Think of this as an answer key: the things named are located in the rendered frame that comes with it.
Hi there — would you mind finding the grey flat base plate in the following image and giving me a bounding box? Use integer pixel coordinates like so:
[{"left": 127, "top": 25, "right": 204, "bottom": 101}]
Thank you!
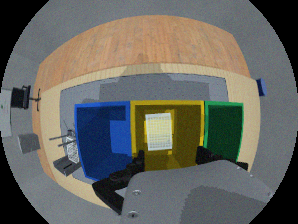
[{"left": 59, "top": 73, "right": 229, "bottom": 136}]

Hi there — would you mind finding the yellow open bin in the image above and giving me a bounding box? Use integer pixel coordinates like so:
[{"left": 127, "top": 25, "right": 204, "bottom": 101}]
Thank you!
[{"left": 130, "top": 100, "right": 204, "bottom": 171}]

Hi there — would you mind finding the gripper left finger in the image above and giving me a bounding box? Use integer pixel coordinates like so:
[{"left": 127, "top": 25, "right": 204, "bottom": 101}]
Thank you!
[{"left": 92, "top": 150, "right": 145, "bottom": 215}]

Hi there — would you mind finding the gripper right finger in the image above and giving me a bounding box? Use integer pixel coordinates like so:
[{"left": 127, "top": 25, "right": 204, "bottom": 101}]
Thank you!
[{"left": 195, "top": 146, "right": 248, "bottom": 171}]

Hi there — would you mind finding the white well plate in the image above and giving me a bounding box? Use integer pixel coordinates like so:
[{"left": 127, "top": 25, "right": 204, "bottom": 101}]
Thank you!
[
  {"left": 146, "top": 113, "right": 172, "bottom": 151},
  {"left": 66, "top": 136, "right": 80, "bottom": 163}
]

